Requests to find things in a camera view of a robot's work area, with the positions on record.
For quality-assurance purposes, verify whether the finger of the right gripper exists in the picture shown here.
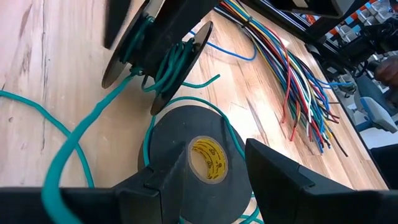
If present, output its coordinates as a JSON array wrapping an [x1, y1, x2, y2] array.
[[141, 0, 222, 78], [103, 0, 133, 50]]

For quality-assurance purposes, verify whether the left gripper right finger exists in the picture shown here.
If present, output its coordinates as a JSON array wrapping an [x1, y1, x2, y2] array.
[[244, 138, 398, 224]]

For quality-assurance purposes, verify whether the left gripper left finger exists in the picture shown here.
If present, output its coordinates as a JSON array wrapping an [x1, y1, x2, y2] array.
[[0, 141, 188, 224]]

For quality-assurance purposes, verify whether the black plastic spool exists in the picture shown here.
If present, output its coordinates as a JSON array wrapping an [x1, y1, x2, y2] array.
[[101, 0, 215, 116]]

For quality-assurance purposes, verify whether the thin green cord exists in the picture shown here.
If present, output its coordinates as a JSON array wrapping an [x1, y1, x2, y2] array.
[[0, 15, 265, 224]]

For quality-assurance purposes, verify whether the black reel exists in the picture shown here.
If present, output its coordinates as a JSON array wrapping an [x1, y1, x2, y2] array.
[[137, 105, 253, 224]]

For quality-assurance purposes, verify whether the blue grey office chair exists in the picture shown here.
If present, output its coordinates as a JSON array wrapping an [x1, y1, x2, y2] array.
[[354, 74, 398, 133]]

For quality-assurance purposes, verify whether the shelf of small parts bins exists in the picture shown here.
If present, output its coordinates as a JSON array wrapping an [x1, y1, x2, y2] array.
[[329, 0, 398, 44]]

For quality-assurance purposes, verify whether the bundle of coloured wires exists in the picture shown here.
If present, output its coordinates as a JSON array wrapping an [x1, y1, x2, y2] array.
[[186, 0, 354, 157]]

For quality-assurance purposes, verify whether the green cable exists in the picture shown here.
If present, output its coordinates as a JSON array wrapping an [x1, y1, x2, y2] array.
[[242, 0, 398, 187]]

